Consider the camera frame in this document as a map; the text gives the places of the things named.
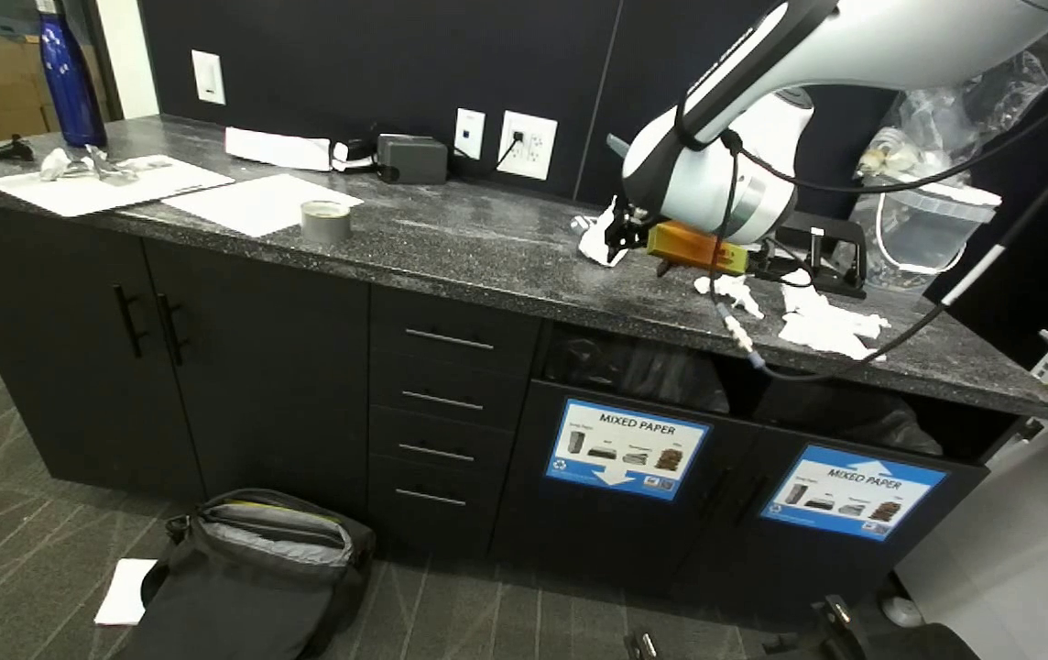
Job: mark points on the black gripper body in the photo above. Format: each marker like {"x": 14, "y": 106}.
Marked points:
{"x": 643, "y": 222}

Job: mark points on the white paper towel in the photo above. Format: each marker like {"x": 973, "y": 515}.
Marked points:
{"x": 729, "y": 293}

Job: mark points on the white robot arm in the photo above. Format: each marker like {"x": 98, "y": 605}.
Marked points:
{"x": 792, "y": 75}

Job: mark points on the black recycling bin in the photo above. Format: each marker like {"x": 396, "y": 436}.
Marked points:
{"x": 598, "y": 535}

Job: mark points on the black bin door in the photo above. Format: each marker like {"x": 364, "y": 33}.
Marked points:
{"x": 729, "y": 551}

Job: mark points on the white teal stapler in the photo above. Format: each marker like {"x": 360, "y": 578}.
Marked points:
{"x": 618, "y": 143}

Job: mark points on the black trash bag liner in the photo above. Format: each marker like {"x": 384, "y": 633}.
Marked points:
{"x": 633, "y": 369}
{"x": 840, "y": 416}

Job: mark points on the mixed paper sign down arrow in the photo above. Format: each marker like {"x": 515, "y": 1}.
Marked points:
{"x": 622, "y": 449}

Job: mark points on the black drawer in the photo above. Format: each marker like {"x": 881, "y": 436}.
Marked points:
{"x": 434, "y": 526}
{"x": 445, "y": 416}
{"x": 450, "y": 353}
{"x": 436, "y": 465}

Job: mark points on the large crumpled white paper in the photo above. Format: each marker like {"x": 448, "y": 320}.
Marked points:
{"x": 828, "y": 325}

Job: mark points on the black power adapter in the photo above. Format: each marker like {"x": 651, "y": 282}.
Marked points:
{"x": 412, "y": 154}

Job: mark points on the clear plastic container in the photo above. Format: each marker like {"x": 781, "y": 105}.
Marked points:
{"x": 930, "y": 223}

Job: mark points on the grey tape roll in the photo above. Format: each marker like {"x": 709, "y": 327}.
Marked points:
{"x": 326, "y": 215}

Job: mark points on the clear plastic bag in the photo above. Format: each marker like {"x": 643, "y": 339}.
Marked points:
{"x": 950, "y": 133}

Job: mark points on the mixed paper sign up arrow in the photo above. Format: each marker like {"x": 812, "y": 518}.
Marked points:
{"x": 851, "y": 492}

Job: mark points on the white flat box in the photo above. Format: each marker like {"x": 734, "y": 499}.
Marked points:
{"x": 282, "y": 149}

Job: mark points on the flat white paper sheet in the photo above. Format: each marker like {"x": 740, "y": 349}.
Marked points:
{"x": 122, "y": 185}
{"x": 251, "y": 202}

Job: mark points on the black cabinet door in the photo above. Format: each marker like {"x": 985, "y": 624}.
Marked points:
{"x": 41, "y": 353}
{"x": 269, "y": 378}

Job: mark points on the black stand foot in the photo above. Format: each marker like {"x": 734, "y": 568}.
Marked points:
{"x": 847, "y": 624}

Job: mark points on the black grey backpack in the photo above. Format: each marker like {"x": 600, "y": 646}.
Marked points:
{"x": 255, "y": 568}

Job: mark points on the white framed window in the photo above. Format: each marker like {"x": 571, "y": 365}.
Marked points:
{"x": 125, "y": 56}

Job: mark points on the crumpled clear plastic wrap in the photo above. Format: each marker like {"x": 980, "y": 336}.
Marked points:
{"x": 81, "y": 162}

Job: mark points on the blue water bottle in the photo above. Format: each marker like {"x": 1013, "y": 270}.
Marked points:
{"x": 72, "y": 85}

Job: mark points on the small black knob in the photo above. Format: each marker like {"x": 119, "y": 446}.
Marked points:
{"x": 12, "y": 151}

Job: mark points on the white paper on floor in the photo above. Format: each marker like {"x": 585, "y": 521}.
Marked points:
{"x": 125, "y": 590}

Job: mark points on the white outlet wall plate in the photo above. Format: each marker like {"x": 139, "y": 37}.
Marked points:
{"x": 527, "y": 143}

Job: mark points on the small white wall plate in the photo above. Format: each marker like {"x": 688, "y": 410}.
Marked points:
{"x": 470, "y": 133}

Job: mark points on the white light switch plate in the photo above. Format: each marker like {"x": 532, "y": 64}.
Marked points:
{"x": 206, "y": 75}

